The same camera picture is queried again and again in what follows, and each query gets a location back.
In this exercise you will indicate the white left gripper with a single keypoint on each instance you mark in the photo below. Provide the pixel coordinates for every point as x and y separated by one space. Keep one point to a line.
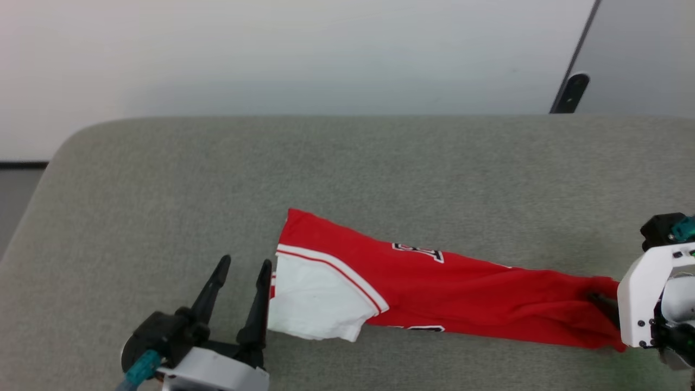
217 374

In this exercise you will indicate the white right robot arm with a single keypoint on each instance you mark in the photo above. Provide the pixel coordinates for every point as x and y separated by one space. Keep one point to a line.
678 309

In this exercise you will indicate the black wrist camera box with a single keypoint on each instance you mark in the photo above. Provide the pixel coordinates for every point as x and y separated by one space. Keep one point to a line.
163 334
659 231

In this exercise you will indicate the black baseboard strip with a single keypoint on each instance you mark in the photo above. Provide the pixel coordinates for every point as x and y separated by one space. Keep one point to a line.
21 164

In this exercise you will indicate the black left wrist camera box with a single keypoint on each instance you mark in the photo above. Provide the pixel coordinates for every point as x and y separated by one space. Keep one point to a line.
163 334

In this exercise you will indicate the grey door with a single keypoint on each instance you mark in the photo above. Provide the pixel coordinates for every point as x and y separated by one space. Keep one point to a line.
646 54

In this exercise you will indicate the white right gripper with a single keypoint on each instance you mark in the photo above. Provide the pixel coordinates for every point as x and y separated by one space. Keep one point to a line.
640 304

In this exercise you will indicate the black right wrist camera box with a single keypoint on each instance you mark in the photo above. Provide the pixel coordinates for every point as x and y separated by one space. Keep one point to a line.
659 231

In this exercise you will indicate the red and white jersey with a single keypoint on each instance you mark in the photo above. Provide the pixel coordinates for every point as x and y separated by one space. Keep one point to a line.
461 288

